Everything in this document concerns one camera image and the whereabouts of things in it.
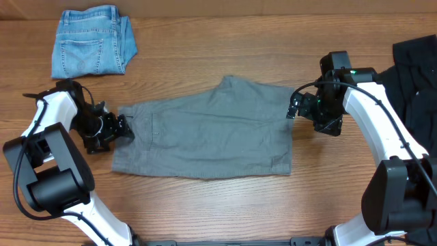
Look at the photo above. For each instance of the black shirt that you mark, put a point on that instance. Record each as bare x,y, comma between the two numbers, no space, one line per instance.
411,89

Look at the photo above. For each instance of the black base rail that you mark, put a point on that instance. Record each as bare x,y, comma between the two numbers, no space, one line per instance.
294,241

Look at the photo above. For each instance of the folded blue denim jeans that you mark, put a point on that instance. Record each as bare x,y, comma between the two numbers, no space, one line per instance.
94,41

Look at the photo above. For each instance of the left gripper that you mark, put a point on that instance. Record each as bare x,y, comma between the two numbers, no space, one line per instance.
113,131

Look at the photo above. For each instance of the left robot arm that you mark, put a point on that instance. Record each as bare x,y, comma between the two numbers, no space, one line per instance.
51,177

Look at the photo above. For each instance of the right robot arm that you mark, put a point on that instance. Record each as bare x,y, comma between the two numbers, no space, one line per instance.
399,203

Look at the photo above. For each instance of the grey shorts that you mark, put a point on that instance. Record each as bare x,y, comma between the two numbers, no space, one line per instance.
237,129

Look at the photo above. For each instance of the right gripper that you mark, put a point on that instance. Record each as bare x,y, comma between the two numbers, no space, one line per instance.
300,107

